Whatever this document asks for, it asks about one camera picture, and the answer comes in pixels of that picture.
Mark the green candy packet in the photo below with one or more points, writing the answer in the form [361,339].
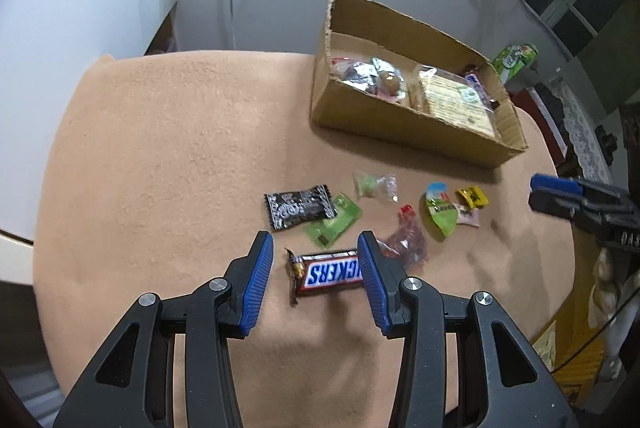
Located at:
[332,223]

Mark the green drink carton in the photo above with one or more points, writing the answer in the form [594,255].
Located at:
[512,61]

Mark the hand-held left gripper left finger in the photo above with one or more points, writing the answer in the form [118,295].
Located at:
[257,278]

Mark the person's right hand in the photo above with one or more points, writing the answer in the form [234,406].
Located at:
[607,288]

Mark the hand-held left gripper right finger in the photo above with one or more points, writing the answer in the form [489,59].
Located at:
[372,278]

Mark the black patterned candy packet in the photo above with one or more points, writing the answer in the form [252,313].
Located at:
[297,208]

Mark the red clear snack packet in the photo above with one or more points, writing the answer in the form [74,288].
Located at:
[407,240]
[350,76]

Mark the clear cracker packet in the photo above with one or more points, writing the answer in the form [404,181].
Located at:
[450,101]

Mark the clear green candy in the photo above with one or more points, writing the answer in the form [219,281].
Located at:
[370,184]

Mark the yellow candy packet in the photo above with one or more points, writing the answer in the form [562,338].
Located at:
[471,198]

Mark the brown chocolate bar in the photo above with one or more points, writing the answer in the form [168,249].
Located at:
[325,273]

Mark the red box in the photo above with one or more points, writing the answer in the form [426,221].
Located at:
[547,123]

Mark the small dark chocolate bar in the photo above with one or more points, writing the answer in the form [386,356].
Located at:
[477,83]

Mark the pink candy packet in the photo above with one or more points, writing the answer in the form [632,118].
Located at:
[469,215]

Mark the white lace cloth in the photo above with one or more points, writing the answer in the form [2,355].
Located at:
[580,128]

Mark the shallow cardboard box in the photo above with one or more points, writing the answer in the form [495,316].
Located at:
[400,133]

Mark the green-blue candy packet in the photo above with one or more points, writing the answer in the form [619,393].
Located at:
[442,213]

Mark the round chocolate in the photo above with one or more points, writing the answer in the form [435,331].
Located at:
[389,81]

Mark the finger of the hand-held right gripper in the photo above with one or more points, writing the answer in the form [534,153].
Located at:
[555,184]
[552,205]

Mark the white cabinet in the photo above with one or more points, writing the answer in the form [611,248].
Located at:
[75,8]

